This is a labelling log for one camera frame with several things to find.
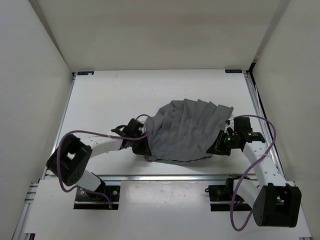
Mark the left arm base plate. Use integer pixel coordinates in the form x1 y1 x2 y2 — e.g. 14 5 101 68
73 183 121 210

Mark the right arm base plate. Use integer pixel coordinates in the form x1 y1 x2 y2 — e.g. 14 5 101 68
204 185 252 212

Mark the grey pleated skirt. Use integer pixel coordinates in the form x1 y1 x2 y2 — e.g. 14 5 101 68
144 99 234 165

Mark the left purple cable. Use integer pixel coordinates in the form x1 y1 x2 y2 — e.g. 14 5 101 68
56 113 155 210

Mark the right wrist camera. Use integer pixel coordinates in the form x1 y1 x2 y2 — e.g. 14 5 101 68
224 118 235 135

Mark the blue corner label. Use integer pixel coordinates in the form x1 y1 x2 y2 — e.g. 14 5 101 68
225 69 243 74
77 71 94 76

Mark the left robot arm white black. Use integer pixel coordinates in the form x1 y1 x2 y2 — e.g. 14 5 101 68
46 118 154 202

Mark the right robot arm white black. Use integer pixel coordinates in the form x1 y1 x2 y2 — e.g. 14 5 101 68
207 114 302 232

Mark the left blue corner label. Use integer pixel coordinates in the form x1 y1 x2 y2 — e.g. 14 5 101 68
77 71 94 76

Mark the right blue corner label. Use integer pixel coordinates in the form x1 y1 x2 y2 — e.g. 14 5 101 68
225 69 243 74

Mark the white front cover board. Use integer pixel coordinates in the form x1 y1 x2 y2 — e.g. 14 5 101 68
25 180 311 240

